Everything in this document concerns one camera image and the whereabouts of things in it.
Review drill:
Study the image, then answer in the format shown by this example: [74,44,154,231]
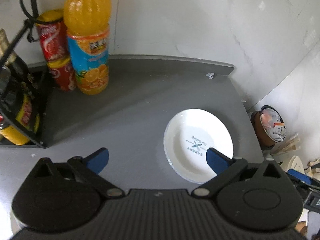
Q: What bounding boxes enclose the small white plastic clip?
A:
[206,72,215,80]

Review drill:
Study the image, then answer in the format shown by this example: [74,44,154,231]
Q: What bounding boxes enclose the upper red soda can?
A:
[36,9,68,62]

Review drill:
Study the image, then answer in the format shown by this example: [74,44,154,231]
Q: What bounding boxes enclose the lower red soda can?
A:
[47,56,76,92]

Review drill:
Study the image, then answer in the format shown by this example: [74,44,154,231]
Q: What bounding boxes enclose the brown pot with packets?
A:
[249,105,286,151]

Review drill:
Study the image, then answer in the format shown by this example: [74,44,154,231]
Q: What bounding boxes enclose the black wire rack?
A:
[0,42,47,149]

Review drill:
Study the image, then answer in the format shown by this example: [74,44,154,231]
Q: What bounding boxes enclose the white Bakery plate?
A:
[163,109,234,184]

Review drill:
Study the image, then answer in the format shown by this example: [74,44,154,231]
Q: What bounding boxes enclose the yellow black bottle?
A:
[0,28,41,146]

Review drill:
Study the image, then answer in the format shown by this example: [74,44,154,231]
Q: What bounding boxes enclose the orange juice bottle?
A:
[63,0,111,95]

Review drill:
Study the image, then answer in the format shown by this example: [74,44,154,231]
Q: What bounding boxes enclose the red soda can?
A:
[47,56,76,92]
[36,9,68,62]

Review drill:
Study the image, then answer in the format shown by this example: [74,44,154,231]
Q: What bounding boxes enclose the white rice cooker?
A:
[287,155,305,174]

